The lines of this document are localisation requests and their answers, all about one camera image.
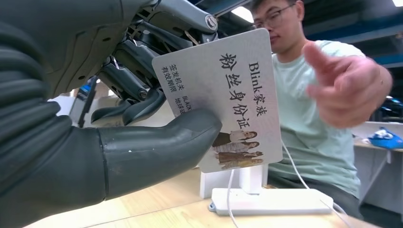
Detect thin white cable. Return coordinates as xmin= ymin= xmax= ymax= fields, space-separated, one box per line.
xmin=281 ymin=141 xmax=354 ymax=228
xmin=226 ymin=169 xmax=240 ymax=228

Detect seated person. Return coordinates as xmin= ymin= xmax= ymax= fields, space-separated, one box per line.
xmin=249 ymin=0 xmax=394 ymax=221

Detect white ID card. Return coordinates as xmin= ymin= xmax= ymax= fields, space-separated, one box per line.
xmin=152 ymin=28 xmax=283 ymax=174

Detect white charger plug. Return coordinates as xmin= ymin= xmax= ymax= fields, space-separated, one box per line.
xmin=200 ymin=163 xmax=269 ymax=199

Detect eyeglasses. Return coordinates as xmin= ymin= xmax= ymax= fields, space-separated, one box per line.
xmin=251 ymin=3 xmax=297 ymax=29

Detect blue bag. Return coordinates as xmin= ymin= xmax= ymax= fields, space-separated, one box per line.
xmin=367 ymin=126 xmax=403 ymax=151

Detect white power strip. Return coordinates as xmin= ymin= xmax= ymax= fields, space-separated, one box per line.
xmin=208 ymin=188 xmax=335 ymax=217

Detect white background desk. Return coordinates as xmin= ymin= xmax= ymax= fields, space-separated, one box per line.
xmin=351 ymin=121 xmax=403 ymax=215

